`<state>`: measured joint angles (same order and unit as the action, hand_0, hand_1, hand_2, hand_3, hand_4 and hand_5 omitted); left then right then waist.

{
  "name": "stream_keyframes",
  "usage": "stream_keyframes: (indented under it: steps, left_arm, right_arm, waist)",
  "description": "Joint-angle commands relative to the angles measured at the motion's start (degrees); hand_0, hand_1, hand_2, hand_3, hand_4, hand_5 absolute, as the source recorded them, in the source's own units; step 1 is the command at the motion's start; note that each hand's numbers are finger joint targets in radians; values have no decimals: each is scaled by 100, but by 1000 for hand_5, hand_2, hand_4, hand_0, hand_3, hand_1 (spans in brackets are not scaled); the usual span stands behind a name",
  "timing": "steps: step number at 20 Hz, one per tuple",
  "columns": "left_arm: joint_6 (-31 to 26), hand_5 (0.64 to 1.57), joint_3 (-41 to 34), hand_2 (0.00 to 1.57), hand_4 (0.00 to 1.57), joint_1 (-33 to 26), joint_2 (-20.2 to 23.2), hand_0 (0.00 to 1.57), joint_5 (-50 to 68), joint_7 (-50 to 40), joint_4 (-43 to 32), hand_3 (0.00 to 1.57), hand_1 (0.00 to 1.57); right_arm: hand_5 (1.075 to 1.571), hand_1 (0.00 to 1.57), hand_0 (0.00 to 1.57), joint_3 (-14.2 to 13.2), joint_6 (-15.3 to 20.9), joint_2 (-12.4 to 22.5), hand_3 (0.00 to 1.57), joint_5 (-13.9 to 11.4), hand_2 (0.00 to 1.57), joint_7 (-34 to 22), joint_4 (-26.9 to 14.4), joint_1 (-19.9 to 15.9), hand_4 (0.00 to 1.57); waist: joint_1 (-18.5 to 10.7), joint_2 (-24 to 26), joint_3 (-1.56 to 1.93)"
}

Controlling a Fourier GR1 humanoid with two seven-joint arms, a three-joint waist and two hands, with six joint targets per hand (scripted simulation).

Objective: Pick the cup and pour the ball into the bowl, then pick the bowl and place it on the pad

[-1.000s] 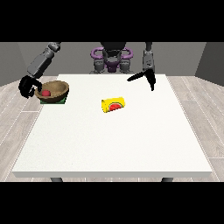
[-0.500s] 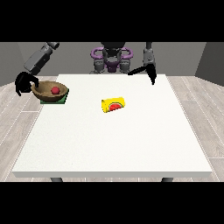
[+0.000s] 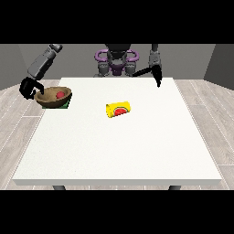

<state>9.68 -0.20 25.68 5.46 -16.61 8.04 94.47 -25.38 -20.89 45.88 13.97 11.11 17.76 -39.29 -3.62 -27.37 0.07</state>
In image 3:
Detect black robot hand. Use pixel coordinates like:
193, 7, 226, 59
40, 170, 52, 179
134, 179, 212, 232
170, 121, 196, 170
132, 63, 163, 89
18, 76, 45, 101

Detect brown wooden bowl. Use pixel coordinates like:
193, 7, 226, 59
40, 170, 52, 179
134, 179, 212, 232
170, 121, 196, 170
34, 86, 73, 109

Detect green square pad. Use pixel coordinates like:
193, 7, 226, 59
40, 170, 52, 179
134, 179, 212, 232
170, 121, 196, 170
41, 99, 71, 110

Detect grey robot trunk purple rings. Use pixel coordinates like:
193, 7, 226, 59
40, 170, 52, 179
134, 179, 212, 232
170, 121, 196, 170
93, 44, 141, 79

